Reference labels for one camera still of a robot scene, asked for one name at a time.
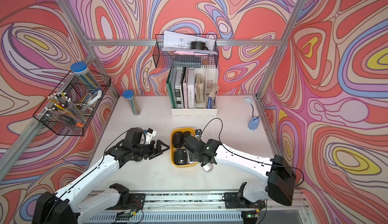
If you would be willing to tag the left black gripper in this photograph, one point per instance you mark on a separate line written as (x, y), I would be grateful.
(156, 151)

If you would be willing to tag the silver mouse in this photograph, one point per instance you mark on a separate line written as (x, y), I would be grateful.
(207, 167)
(191, 160)

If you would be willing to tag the black mouse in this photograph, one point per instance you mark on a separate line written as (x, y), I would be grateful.
(185, 134)
(177, 140)
(180, 157)

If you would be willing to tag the yellow storage tray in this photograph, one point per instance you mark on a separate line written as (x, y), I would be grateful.
(173, 149)

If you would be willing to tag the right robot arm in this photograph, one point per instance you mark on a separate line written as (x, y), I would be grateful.
(276, 179)

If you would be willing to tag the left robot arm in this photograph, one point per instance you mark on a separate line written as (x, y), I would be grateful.
(69, 205)

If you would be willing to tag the small blue desk lamp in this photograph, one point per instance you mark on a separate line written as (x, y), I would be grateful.
(255, 120)

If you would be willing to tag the blue lid tube on table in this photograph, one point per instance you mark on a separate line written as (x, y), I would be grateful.
(131, 99)

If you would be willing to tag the white file organizer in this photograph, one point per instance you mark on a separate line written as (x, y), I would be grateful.
(206, 90)

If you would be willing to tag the green folder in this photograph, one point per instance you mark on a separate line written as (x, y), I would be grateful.
(169, 89)

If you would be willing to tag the white book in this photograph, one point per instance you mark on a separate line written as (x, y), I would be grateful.
(191, 88)

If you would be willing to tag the clear pen holder cup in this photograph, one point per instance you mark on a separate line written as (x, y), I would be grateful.
(65, 110)

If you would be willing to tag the blue lid tube in basket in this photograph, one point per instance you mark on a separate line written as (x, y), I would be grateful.
(83, 73)

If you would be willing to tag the black tape roll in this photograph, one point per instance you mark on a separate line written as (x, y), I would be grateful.
(198, 45)

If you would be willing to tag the white papers in basket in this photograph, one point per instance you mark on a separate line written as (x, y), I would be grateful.
(178, 42)

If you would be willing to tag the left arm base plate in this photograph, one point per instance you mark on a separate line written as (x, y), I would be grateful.
(129, 201)

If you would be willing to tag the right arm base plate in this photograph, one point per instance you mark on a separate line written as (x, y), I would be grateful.
(236, 200)

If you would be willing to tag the aluminium front rail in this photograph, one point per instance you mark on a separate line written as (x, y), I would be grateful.
(202, 207)

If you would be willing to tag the black wire basket left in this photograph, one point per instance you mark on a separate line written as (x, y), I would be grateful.
(87, 102)

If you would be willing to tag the black wire basket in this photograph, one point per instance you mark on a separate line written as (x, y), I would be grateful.
(169, 59)
(87, 102)

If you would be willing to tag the black wire basket back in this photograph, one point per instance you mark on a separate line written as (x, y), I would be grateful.
(169, 59)

